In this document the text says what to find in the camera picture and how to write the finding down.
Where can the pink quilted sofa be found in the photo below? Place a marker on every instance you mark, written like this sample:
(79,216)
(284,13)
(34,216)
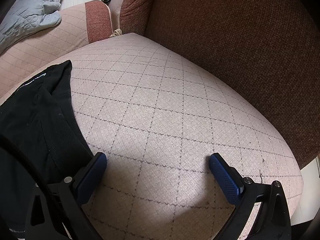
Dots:
(162,105)

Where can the grey quilted blanket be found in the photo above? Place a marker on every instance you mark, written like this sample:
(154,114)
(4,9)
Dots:
(30,10)

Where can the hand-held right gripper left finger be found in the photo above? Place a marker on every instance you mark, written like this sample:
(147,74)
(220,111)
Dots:
(91,173)

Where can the black pants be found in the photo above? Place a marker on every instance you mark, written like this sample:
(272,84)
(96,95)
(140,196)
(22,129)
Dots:
(37,120)

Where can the beige sofa cover tassel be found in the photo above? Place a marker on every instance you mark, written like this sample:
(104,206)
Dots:
(116,32)

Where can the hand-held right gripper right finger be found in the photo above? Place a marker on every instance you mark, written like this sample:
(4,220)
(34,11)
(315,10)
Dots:
(225,180)

